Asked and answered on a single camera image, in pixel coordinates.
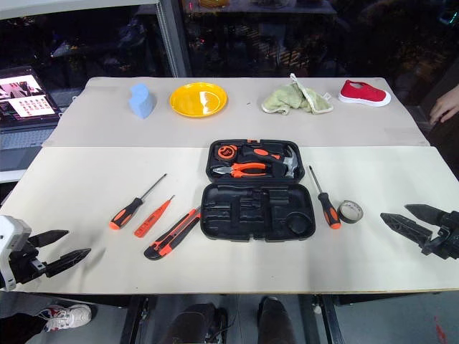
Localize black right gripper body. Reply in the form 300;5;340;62
421;211;459;261

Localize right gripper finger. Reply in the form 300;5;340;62
379;212;435;247
404;204;448;226

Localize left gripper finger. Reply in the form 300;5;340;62
28;229;70;248
45;247;92;279

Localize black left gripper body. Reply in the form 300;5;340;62
9;240;48;285

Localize black electrical tape roll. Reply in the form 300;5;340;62
338;200;364;223

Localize black orange screwdriver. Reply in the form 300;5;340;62
308;165;341;230
109;173;168;230

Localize orange voltage tester pen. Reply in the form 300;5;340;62
133;194;176;238

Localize orange black utility knife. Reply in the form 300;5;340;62
143;206;202;260

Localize black plastic tool case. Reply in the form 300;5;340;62
199;138;316;242

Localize bystander's bare hand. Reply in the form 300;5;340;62
429;91;459;125

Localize white sneaker red laces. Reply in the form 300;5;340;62
44;304;93;333

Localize white side desk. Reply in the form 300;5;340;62
0;168;28;184

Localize red child shoe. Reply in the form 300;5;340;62
339;79;392;107

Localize open laptop computer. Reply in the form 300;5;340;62
0;65;62;173

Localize dark rounded shape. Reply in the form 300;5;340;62
168;303;229;344
257;296;298;344

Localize light blue foam block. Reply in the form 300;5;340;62
128;83;158;120

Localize green cloth rag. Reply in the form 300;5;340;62
261;72;334;115

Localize orange black tape measure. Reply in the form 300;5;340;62
217;143;240;161

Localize yellow plastic plate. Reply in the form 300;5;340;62
169;82;229;118

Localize claw hammer orange black handle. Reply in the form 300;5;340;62
240;145;301;179

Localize orange handled pliers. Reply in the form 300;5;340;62
212;162;270;179

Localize white horizontal frame beam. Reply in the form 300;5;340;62
0;0;158;19

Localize grey window frame post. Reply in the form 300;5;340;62
156;0;191;78

